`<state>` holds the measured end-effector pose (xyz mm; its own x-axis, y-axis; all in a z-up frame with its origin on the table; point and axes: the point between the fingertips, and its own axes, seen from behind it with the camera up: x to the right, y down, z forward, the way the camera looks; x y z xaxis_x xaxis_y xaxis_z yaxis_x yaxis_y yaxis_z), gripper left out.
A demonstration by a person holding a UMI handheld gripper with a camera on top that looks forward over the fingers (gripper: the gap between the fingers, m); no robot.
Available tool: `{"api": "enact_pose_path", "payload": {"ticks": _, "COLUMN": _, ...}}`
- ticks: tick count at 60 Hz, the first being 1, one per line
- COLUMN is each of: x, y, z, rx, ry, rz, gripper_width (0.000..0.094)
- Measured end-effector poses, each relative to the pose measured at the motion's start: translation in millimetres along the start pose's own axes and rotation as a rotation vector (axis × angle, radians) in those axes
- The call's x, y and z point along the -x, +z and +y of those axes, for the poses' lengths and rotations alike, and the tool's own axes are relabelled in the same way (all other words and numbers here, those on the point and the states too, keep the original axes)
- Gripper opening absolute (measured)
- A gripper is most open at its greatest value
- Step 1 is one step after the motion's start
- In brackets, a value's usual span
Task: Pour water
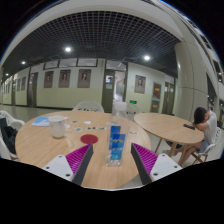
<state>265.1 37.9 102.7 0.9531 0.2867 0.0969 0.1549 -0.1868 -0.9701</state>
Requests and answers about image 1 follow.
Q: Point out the red wall notice board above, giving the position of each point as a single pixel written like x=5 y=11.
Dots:
x=156 y=91

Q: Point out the round wooden side table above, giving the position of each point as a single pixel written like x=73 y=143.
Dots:
x=166 y=125

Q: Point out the black bag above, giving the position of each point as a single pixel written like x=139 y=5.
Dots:
x=8 y=136

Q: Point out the light blue paper booklet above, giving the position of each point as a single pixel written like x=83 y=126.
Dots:
x=40 y=121

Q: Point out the framed wall portraits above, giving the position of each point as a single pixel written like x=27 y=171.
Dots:
x=84 y=78

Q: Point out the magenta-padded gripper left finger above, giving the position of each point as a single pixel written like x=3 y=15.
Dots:
x=56 y=166

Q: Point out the dark double door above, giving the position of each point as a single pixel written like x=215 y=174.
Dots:
x=169 y=98

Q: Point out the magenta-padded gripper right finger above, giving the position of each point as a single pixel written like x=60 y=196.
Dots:
x=165 y=165

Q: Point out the black phone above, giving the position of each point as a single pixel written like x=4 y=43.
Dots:
x=189 y=126

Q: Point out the white chair with wooden legs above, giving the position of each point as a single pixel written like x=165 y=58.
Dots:
x=210 y=148

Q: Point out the dark green open door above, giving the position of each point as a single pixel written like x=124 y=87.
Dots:
x=107 y=93

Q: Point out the person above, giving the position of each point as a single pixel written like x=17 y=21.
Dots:
x=208 y=125

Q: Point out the round ceiling lights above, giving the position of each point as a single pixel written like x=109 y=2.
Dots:
x=68 y=49

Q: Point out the clear blue-labelled water bottle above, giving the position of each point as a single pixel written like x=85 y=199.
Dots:
x=116 y=143

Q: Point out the green exit sign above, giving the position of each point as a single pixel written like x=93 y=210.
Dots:
x=133 y=101

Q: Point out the white lattice plastic chair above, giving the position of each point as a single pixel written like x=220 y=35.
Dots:
x=15 y=124
x=133 y=110
x=88 y=106

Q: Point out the small printed paper card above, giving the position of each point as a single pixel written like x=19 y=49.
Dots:
x=87 y=122
x=74 y=121
x=101 y=127
x=133 y=132
x=78 y=129
x=91 y=128

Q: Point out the flat round red coaster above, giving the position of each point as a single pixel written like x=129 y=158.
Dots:
x=89 y=139

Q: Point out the dark corridor door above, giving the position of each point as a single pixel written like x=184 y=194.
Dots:
x=32 y=90

